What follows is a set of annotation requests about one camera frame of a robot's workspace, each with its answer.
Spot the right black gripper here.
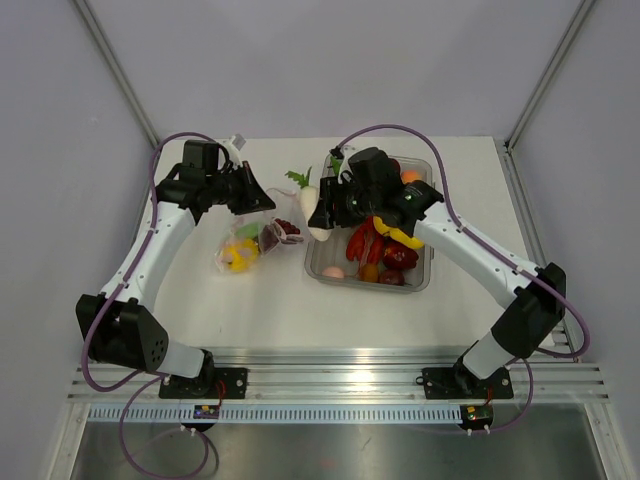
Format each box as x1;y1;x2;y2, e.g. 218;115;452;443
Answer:
311;176;381;230

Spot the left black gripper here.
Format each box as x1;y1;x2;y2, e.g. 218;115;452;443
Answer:
206;161;275;216

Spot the green bitter gourd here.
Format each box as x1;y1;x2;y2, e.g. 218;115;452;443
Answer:
235;222;263;239

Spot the dark red grape bunch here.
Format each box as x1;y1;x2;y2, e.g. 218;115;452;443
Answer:
258;218;304;254

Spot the clear pink zip top bag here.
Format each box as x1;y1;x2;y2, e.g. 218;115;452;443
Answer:
214;188;309;274

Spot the pink egg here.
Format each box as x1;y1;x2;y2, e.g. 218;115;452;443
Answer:
322;266;345;279

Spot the yellow bell pepper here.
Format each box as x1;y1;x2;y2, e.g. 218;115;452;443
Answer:
220;238;260;273

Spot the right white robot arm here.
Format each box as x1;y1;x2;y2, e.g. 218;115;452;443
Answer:
303;146;566;398

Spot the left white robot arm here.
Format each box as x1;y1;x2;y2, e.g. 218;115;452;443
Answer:
76;132;275;399

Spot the clear plastic food container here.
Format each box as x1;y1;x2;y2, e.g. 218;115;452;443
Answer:
300;147;433;293

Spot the red crayfish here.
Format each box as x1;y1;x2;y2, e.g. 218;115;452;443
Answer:
345;217;385;265

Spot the green bell pepper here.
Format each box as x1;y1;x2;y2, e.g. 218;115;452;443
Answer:
330;155;343;176

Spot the red bell pepper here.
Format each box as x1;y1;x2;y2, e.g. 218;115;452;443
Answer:
382;241;419;270

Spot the dark red apple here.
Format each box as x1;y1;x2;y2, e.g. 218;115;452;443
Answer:
378;269;406;286

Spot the orange peach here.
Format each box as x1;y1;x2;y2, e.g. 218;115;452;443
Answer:
401;170;422;184

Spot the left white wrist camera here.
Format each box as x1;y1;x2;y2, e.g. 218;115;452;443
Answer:
221;134;246;166

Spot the aluminium mounting rail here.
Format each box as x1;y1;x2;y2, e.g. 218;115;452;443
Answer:
67;345;611;404

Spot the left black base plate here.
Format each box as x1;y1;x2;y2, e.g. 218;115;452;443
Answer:
158;367;249;400

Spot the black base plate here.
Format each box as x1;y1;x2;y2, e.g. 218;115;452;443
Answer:
415;367;514;400
158;367;249;400

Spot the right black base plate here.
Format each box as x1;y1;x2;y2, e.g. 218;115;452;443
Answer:
415;367;514;400

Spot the left aluminium frame post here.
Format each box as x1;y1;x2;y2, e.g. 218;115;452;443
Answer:
70;0;160;147

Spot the aluminium frame post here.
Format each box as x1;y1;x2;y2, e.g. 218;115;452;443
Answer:
70;0;160;147
505;0;599;153

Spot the slotted white cable duct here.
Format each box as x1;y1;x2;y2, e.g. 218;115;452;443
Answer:
88;404;462;425

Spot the right aluminium frame post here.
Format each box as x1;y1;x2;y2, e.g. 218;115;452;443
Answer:
505;0;599;153

